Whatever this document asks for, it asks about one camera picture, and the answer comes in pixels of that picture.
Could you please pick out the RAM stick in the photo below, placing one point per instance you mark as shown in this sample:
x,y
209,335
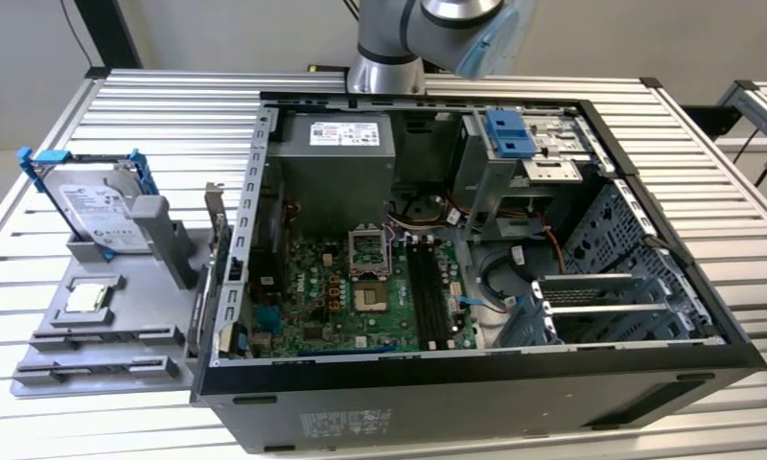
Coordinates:
x,y
93,370
102,338

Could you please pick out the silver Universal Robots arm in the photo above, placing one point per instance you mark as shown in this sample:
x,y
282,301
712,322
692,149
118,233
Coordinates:
x,y
384,29

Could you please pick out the black RAM slot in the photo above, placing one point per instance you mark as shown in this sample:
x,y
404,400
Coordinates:
x,y
442,292
421,292
428,292
436,292

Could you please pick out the black round fan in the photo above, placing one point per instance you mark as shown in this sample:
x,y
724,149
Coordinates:
x,y
422,208

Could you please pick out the grey power supply unit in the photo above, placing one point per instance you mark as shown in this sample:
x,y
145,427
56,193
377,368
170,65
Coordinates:
x,y
333,182

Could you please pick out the CPU socket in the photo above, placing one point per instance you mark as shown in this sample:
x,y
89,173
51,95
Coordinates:
x,y
374,297

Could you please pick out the green Dell motherboard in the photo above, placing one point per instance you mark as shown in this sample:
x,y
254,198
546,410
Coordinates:
x,y
397,316

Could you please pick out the white board power connector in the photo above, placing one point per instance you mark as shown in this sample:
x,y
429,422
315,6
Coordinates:
x,y
458,299

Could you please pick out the grey metal disk bay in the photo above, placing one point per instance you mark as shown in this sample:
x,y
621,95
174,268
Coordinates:
x,y
550,172

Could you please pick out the perforated metal disk bay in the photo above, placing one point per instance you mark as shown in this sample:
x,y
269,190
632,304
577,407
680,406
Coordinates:
x,y
589,282

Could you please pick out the black open PC case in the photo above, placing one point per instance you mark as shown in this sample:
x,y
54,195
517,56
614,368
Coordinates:
x,y
422,397

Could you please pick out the grey plastic parts rack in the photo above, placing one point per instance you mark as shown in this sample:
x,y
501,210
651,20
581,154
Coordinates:
x,y
147,306

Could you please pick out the hard disk in blue carrier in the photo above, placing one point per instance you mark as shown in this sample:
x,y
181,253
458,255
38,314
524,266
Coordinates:
x,y
90,206

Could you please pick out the silver CPU chip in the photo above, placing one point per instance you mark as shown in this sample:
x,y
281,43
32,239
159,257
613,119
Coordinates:
x,y
89,298

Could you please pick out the blue plastic drive bracket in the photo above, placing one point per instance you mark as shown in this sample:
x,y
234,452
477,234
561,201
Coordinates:
x,y
509,144

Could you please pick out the graphics card with metal bracket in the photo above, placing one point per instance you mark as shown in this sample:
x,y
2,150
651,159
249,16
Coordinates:
x,y
215,199

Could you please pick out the black metal post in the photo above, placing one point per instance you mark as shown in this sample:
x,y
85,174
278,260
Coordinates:
x,y
113,33

